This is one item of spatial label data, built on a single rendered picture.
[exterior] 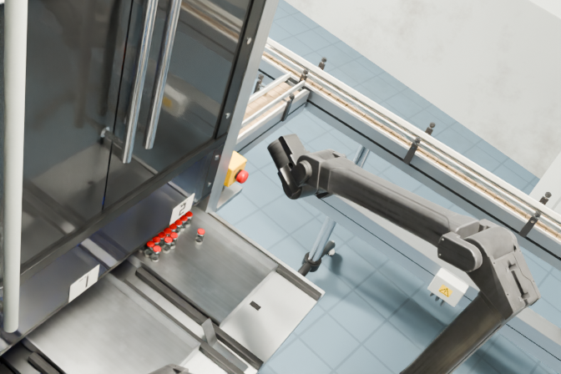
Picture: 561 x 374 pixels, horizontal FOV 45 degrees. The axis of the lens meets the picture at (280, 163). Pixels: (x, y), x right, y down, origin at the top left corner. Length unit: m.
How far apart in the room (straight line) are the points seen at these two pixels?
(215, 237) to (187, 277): 0.17
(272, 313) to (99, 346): 0.45
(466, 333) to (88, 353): 0.88
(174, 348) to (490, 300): 0.86
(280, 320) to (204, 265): 0.25
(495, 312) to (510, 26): 3.25
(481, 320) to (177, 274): 0.93
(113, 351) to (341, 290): 1.64
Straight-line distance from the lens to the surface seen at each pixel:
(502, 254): 1.07
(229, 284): 1.82
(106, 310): 1.72
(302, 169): 1.27
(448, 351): 1.17
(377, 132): 2.42
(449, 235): 1.06
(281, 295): 1.84
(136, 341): 1.68
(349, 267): 3.22
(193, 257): 1.85
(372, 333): 3.03
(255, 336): 1.75
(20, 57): 0.89
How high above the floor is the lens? 2.29
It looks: 40 degrees down
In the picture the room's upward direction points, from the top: 20 degrees clockwise
